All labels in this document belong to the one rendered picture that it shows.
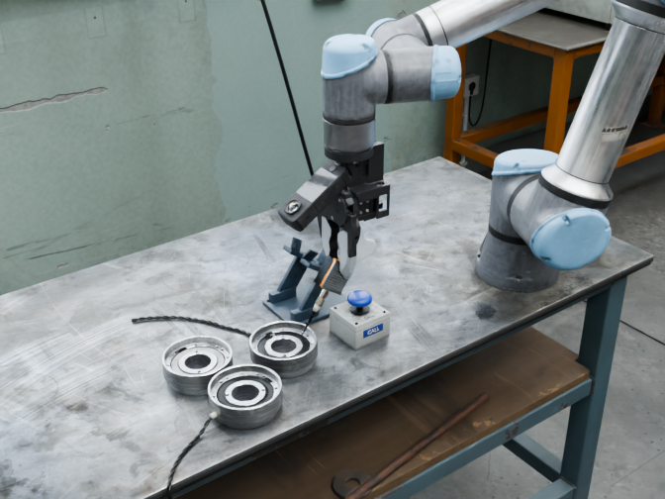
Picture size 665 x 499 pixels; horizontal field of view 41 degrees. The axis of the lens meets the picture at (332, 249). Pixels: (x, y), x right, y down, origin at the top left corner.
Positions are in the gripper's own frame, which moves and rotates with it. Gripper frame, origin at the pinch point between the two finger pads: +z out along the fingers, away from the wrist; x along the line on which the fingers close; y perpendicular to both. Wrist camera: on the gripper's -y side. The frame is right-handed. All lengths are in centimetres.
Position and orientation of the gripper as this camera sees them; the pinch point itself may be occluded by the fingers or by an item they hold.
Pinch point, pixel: (336, 268)
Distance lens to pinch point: 135.8
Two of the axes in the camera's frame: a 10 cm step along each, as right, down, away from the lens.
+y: 8.3, -2.7, 4.8
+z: 0.1, 8.8, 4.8
